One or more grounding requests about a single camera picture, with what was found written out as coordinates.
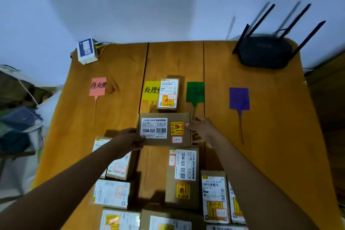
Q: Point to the person's left hand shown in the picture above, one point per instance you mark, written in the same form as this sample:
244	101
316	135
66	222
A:
126	141

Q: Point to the person's right hand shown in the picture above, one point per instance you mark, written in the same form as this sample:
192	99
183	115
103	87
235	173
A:
206	130

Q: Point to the person's right thumb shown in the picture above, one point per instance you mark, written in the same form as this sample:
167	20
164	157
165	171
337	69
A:
192	125

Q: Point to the person's left thumb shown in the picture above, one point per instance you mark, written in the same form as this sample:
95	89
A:
139	137

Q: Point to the wide brown labelled carton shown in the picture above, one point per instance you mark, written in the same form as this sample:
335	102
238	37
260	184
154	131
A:
161	119

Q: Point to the person's left forearm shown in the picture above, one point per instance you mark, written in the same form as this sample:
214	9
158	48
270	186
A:
59	186

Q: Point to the person's right forearm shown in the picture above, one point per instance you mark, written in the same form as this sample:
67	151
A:
258	184

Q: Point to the small brown labelled carton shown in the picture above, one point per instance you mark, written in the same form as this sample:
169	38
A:
168	92

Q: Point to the group of labelled cardboard boxes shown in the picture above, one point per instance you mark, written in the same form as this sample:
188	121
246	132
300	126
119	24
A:
183	184

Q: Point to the white and blue network box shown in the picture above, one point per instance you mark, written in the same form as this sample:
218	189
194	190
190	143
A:
86	51

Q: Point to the black router with antennas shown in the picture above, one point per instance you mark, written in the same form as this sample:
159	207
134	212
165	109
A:
265	52

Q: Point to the blue cloth bundle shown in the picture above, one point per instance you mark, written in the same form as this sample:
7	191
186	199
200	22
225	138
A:
18	127

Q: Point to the dark bag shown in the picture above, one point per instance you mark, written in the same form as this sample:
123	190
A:
18	87

